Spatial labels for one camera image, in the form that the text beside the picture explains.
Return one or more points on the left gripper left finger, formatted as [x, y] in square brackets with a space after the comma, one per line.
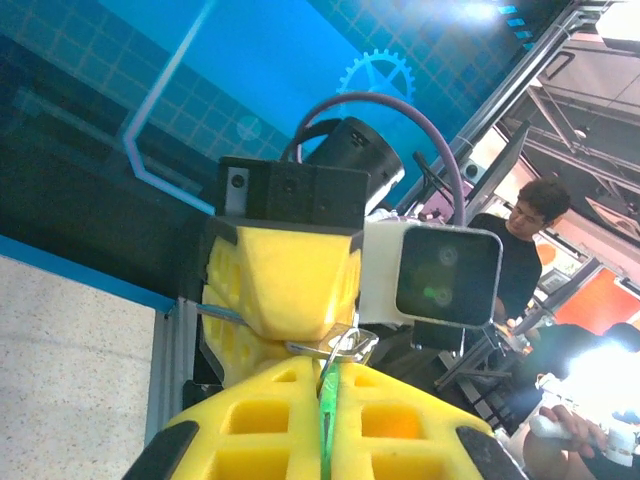
[250, 450]

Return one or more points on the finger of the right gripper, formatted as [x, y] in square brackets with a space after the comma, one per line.
[295, 280]
[235, 350]

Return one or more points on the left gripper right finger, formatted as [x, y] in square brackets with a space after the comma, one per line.
[400, 450]

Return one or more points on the metal keyring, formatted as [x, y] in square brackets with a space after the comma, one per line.
[331, 356]

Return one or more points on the green key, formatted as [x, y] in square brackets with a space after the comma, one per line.
[329, 400]

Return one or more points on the silver key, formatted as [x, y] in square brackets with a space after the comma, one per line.
[367, 345]

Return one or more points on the person's hand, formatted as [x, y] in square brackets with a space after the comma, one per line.
[575, 425]

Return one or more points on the person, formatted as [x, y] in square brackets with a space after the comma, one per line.
[575, 350]
[520, 260]

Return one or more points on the aluminium table side rail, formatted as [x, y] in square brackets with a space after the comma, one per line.
[167, 360]

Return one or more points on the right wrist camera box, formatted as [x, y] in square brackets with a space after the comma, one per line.
[450, 275]

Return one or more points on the aluminium frame post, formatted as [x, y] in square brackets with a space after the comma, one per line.
[524, 75]

